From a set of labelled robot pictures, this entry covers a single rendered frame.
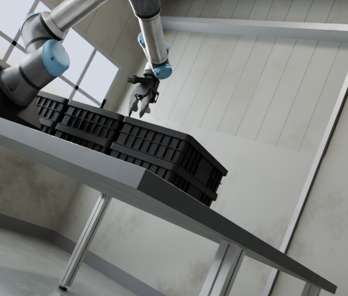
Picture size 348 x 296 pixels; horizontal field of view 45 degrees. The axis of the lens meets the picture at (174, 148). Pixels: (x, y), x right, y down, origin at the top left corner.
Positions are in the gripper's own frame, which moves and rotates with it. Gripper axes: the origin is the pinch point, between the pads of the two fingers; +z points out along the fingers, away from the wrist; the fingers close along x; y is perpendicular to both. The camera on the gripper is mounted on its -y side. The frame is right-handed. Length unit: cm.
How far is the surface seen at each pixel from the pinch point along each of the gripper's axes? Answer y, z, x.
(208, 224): -48, 43, -68
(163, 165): -19.3, 24.5, -34.0
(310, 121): 190, -86, -24
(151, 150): -18.2, 19.6, -26.8
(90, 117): -18.5, 11.1, 5.2
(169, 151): -18.2, 18.9, -33.7
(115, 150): -19.5, 22.2, -12.7
